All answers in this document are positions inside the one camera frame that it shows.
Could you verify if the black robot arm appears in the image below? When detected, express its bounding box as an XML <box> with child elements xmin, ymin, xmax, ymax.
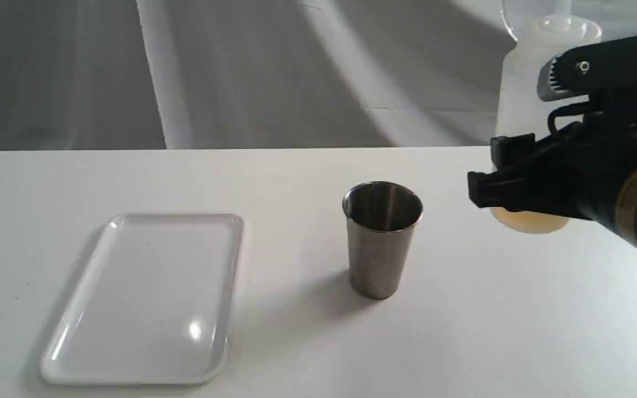
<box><xmin>467</xmin><ymin>35</ymin><xmax>637</xmax><ymax>247</ymax></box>

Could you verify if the white plastic tray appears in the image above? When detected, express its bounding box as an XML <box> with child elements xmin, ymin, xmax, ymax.
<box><xmin>39</xmin><ymin>213</ymin><xmax>245</xmax><ymax>387</ymax></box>

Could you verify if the grey fabric backdrop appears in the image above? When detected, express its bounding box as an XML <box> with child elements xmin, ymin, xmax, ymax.
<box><xmin>0</xmin><ymin>0</ymin><xmax>637</xmax><ymax>151</ymax></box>

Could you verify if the stainless steel cup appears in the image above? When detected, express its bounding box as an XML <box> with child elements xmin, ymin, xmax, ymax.
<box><xmin>342</xmin><ymin>181</ymin><xmax>423</xmax><ymax>300</ymax></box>

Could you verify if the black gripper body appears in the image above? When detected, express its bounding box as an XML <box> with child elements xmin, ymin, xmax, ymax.
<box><xmin>467</xmin><ymin>91</ymin><xmax>637</xmax><ymax>219</ymax></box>

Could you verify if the translucent plastic squeeze bottle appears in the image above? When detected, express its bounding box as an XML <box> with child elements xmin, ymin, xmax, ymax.
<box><xmin>489</xmin><ymin>0</ymin><xmax>603</xmax><ymax>234</ymax></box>

